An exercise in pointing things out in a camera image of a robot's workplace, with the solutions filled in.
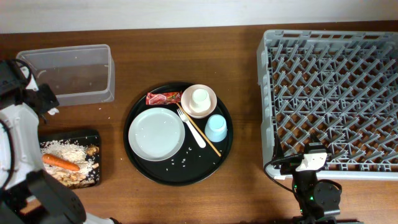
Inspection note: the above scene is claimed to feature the white tissue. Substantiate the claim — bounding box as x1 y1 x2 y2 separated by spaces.
47 108 59 116

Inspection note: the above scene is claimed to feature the orange carrot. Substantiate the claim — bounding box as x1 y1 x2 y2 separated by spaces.
42 154 80 172

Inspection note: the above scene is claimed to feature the light blue cup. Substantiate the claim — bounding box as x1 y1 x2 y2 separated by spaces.
205 114 228 142

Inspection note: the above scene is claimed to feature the brown mushroom piece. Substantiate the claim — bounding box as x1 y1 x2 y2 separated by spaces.
86 145 99 156

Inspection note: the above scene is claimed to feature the white cup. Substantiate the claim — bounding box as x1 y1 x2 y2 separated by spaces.
190 88 211 113

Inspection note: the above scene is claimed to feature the pink small bowl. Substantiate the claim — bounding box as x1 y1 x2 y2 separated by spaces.
180 84 217 119

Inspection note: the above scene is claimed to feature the white plastic fork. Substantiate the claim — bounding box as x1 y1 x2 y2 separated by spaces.
177 109 206 148

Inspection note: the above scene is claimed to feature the wooden chopstick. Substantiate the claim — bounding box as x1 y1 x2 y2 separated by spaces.
177 103 221 157

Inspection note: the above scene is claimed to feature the red snack wrapper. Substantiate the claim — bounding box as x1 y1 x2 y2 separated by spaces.
146 91 182 105

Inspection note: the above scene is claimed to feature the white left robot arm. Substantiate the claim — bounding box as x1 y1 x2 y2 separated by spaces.
1 59 117 224

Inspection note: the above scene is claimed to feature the grey dishwasher rack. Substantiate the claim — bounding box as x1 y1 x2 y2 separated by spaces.
257 30 397 180

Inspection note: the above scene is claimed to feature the black rectangular waste tray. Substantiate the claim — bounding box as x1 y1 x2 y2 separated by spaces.
39 129 101 186

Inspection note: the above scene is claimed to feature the clear plastic bin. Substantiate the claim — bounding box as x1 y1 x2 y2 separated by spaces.
16 44 116 106

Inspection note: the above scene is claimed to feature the pile of rice scraps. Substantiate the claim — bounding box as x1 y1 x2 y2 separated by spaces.
40 140 100 189

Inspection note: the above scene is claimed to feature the grey round plate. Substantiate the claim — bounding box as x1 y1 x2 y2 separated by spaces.
127 108 185 162

